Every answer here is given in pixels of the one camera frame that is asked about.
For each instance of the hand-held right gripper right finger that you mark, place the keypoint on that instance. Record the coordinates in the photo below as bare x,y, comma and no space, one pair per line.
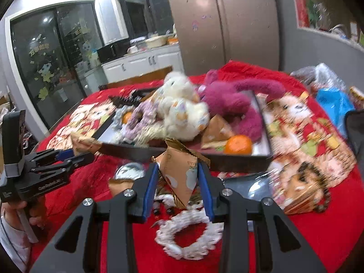
206,190

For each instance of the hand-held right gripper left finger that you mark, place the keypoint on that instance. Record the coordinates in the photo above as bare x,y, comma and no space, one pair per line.
149,190

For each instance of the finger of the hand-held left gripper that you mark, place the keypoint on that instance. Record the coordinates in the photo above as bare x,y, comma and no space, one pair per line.
79,160
64,154

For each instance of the dark rectangular tray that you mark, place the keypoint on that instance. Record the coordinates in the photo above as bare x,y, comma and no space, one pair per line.
241,163

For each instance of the person's left forearm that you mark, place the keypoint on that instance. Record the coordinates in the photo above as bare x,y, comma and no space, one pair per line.
14,244

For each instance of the person's left hand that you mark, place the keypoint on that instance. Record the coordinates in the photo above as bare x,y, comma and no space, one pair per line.
11,210

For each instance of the silver foil packet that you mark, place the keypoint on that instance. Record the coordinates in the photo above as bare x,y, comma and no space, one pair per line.
128,170

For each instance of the orange tangerine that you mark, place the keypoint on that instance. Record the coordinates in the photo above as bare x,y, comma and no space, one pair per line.
239,145
127,117

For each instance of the light blue lace scrunchie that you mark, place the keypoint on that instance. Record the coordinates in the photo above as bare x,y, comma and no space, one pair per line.
118,119

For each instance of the black white lace scrunchie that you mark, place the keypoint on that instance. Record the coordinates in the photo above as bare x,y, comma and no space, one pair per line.
116,100

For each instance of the cream plush rabbit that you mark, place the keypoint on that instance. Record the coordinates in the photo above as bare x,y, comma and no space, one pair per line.
182,113

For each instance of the magenta plush bear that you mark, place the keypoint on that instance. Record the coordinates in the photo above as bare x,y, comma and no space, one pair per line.
227,99

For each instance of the glass sliding door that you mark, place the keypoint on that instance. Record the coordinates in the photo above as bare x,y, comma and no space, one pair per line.
42,62

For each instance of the red printed blanket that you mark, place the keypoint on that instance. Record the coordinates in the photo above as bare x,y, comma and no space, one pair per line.
284,247

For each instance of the wooden chair back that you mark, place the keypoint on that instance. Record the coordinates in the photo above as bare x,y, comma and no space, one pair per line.
142,78

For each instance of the black microwave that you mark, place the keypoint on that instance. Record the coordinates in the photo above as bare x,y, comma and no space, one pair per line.
111,51

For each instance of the white kitchen cabinet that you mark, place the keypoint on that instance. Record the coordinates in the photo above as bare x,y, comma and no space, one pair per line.
136,62

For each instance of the white mug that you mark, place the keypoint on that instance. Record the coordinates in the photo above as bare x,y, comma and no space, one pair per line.
132,49

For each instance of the beige basin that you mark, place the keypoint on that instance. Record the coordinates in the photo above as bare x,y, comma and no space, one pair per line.
155,42

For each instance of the orange food package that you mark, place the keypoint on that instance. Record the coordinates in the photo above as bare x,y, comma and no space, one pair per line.
172,40

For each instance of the blue plastic bag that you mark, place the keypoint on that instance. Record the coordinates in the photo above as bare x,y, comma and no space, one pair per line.
332,102

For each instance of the patterned bag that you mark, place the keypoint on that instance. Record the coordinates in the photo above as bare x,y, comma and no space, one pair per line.
174,31

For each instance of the dark kitchen window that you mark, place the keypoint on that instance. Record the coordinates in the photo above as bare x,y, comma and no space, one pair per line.
148,11

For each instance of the clear plastic bag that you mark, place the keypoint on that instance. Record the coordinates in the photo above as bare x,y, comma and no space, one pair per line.
327,74

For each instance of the silver double door fridge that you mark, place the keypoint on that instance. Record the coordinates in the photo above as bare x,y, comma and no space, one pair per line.
227,20

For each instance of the yellow lid jar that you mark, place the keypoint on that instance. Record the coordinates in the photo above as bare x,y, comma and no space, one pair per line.
357,93

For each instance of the green box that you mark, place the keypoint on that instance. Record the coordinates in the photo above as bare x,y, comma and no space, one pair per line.
314,14

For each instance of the red gift box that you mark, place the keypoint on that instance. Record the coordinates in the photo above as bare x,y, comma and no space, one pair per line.
301,5

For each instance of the white wall shelf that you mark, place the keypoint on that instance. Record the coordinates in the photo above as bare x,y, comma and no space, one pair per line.
327,34

